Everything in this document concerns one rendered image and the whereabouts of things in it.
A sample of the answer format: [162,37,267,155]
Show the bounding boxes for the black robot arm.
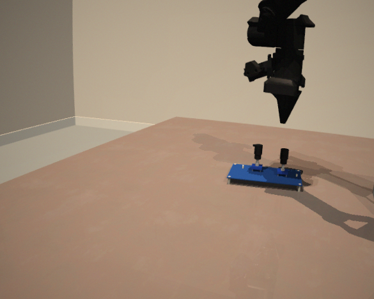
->
[244,0,315,82]

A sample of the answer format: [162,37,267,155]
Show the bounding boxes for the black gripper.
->
[263,48,306,124]

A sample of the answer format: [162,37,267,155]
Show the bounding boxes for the blue circuit board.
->
[227,144,302,192]

